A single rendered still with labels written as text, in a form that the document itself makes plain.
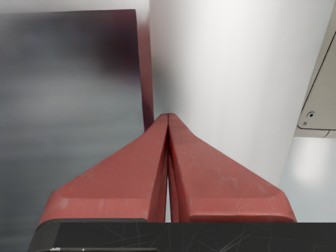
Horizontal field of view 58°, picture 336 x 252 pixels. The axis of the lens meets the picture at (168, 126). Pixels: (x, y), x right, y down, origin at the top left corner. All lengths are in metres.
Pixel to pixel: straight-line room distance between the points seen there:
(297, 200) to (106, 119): 1.67
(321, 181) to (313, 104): 0.79
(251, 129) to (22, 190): 0.13
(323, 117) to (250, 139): 0.88
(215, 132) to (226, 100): 0.02
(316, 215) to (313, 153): 0.49
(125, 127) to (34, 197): 0.07
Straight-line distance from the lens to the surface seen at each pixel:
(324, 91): 1.00
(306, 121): 1.03
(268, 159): 0.19
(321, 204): 1.89
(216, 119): 0.16
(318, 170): 1.67
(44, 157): 0.17
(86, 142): 0.16
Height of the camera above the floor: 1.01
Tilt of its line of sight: 54 degrees down
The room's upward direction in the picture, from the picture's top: 170 degrees clockwise
